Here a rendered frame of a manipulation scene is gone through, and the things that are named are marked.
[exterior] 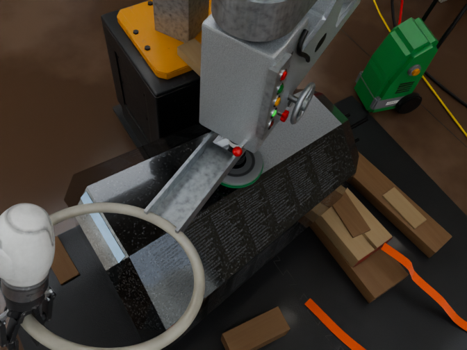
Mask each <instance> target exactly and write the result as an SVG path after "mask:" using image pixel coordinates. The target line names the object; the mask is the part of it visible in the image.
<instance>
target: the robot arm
mask: <svg viewBox="0 0 467 350"><path fill-rule="evenodd" d="M54 254H55V236H54V227H53V224H52V222H51V218H50V216H49V214H48V213H47V212H46V210H44V209H43V208H41V207H39V206H37V205H35V204H32V203H19V204H16V205H13V206H11V207H10V208H9V209H7V210H6V211H5V212H3V213H2V214H1V215H0V278H1V290H2V292H3V294H4V296H5V297H6V307H5V308H4V312H3V313H2V314H0V345H1V347H5V346H6V347H7V348H8V350H19V341H18V339H17V338H16V337H17V333H18V330H19V326H20V324H22V323H23V321H24V317H25V316H27V315H30V314H32V315H33V316H34V318H36V319H37V320H38V321H39V322H40V323H41V325H43V326H44V327H45V328H46V326H45V324H44V323H45V322H49V321H50V320H51V316H52V309H53V302H54V299H55V297H56V293H55V292H54V291H53V290H52V289H51V288H50V287H48V285H49V273H50V267H51V266H52V263H53V261H54ZM41 303H42V315H40V311H39V308H38V306H39V305H40V304H41ZM7 317H9V318H10V319H9V322H8V326H7V328H6V326H5V324H6V318H7Z"/></svg>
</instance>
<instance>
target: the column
mask: <svg viewBox="0 0 467 350"><path fill-rule="evenodd" d="M208 6H209V0H153V7H154V25H155V30H156V31H159V32H161V33H163V34H166V35H168V36H170V37H172V38H174V39H177V40H179V41H181V42H184V43H185V42H187V41H189V40H191V39H193V38H195V37H196V36H197V34H198V33H199V32H200V31H201V30H202V23H203V22H204V20H205V19H206V18H207V17H208Z"/></svg>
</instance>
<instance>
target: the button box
mask: <svg viewBox="0 0 467 350"><path fill-rule="evenodd" d="M291 57H292V55H291V54H289V53H287V52H286V53H285V54H284V56H283V57H282V58H281V60H280V61H279V62H278V63H277V64H276V65H275V66H270V68H269V69H268V75H267V79H266V83H265V89H264V93H263V99H262V103H261V109H260V113H259V120H258V124H257V127H256V134H255V137H257V138H259V139H260V140H263V139H264V137H265V136H266V135H267V133H268V132H269V130H270V129H271V128H272V127H271V128H270V129H269V130H268V126H269V124H270V122H271V121H272V119H275V120H276V117H277V112H278V109H279V105H278V106H275V107H273V104H274V102H275V99H276V98H277V97H278V96H279V95H280V98H281V96H282V93H283V90H284V89H283V90H282V92H281V93H280V94H278V95H276V92H277V89H278V87H279V85H280V84H281V83H284V85H285V82H286V78H285V79H284V80H282V81H281V82H280V81H279V78H280V76H281V73H282V72H283V71H284V70H285V69H287V73H288V68H289V65H290V60H291ZM279 103H280V102H279ZM275 108H277V112H276V115H275V116H274V117H273V118H272V119H270V116H271V114H272V111H273V110H274V109H275ZM275 120H274V124H275ZM274 124H273V125H274Z"/></svg>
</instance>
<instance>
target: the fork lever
mask: <svg viewBox="0 0 467 350"><path fill-rule="evenodd" d="M217 136H219V134H217V133H216V132H214V131H211V132H210V133H209V134H208V135H207V136H206V138H205V139H204V140H203V141H202V143H201V144H200V145H199V146H198V147H197V148H196V149H195V151H194V152H193V153H192V154H191V155H190V157H189V158H188V159H187V160H186V161H185V163H184V164H182V166H181V167H180V168H179V170H178V171H177V172H176V173H175V174H174V176H173V177H172V178H171V179H170V180H169V181H168V182H167V184H166V185H165V186H164V187H163V189H162V190H161V191H160V192H159V193H158V194H157V195H156V196H155V197H154V199H153V200H152V201H151V203H150V204H149V205H148V206H147V207H146V208H145V209H144V214H146V215H147V214H148V213H149V212H153V213H155V214H157V215H159V216H161V217H163V218H165V219H166V220H168V221H169V222H171V223H172V224H174V225H175V226H176V228H175V233H179V232H180V231H182V232H184V231H185V229H186V228H187V227H188V225H189V224H190V223H191V221H192V220H193V219H194V218H195V216H196V215H197V213H198V212H199V211H200V210H201V209H202V207H203V206H204V204H205V203H206V202H207V201H208V199H209V198H210V197H211V195H212V194H213V193H214V192H215V190H216V189H217V188H218V186H219V185H220V184H221V182H222V181H223V180H224V178H225V177H226V176H227V174H228V173H229V172H230V171H231V169H232V168H233V167H234V165H235V164H236V163H237V162H238V160H239V159H240V157H241V156H242V155H243V154H244V152H245V151H246V149H245V148H243V153H242V155H241V156H239V157H236V156H234V155H233V153H232V152H230V151H228V150H226V149H224V148H222V147H221V146H219V145H217V144H215V143H214V142H213V141H214V140H215V139H216V137H217Z"/></svg>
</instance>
